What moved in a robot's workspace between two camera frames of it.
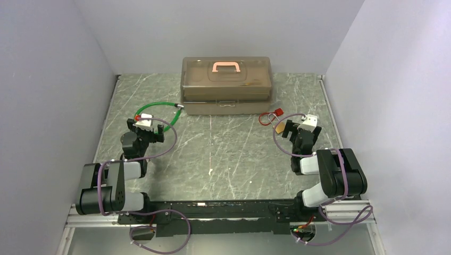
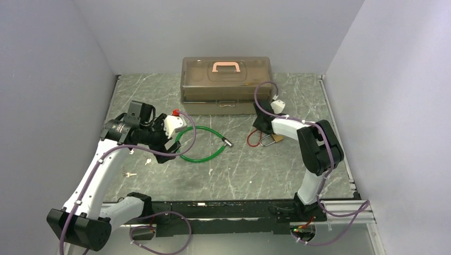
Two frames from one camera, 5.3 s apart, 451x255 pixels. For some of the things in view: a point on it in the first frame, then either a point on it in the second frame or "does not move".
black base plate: (223, 219) does not move
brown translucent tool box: (226, 85) does not move
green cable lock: (137, 117) -> (225, 142)
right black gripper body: (292, 127) -> (257, 125)
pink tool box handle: (226, 64) does not move
